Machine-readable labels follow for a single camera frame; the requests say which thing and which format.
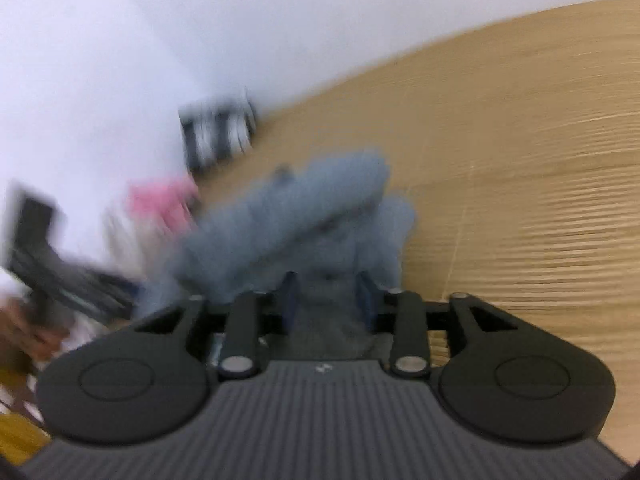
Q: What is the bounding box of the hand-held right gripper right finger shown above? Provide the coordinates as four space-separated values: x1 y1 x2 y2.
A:
356 269 519 380

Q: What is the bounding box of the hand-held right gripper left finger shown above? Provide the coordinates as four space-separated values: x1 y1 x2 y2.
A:
134 270 301 380

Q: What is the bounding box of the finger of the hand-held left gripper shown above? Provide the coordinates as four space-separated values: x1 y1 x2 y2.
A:
50 255 142 322

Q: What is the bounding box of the grey-blue garment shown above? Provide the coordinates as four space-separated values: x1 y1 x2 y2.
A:
135 149 418 361

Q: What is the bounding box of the person's left hand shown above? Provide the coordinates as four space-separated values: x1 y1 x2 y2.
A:
0 297 68 363

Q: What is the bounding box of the white cloth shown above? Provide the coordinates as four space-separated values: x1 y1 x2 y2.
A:
102 207 173 286

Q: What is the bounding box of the pink cloth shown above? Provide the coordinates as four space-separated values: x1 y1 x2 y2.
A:
127 177 201 233

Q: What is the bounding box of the person's yellow clothing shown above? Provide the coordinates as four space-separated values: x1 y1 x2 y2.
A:
0 365 53 466

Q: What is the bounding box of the black and white striped object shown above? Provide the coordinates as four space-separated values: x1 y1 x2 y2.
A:
179 89 259 172

